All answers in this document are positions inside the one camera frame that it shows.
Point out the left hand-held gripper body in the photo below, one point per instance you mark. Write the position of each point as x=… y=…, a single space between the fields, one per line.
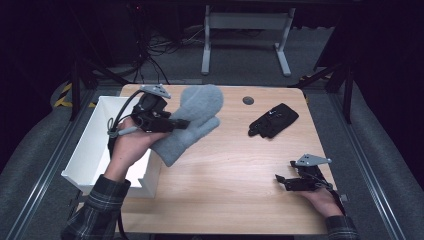
x=151 y=120

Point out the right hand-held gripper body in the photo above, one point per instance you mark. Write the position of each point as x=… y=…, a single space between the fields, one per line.
x=310 y=183

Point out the grey mitten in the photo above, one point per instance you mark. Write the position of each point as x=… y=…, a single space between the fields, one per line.
x=196 y=106

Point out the black glove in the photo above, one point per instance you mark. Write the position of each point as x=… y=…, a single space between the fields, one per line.
x=275 y=121

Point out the white box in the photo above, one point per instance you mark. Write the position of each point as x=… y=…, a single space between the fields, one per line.
x=86 y=153

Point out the person's right hand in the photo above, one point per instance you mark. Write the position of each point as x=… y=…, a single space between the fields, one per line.
x=323 y=200

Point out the person's left hand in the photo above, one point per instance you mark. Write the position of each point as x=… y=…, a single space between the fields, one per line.
x=130 y=146

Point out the grey tape piece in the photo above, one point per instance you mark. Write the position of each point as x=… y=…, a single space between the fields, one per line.
x=343 y=198

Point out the grey round table grommet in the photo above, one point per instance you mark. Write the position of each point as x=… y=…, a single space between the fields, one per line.
x=248 y=100

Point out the black tripod stand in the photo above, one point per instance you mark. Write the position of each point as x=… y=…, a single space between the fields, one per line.
x=75 y=93
x=348 y=96

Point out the yellow-black hazard tape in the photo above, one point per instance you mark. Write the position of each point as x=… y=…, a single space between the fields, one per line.
x=61 y=101

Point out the aluminium rail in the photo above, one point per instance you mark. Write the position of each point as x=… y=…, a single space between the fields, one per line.
x=43 y=173
x=366 y=173

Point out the white desk frame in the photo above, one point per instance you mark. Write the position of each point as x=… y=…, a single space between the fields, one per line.
x=246 y=20

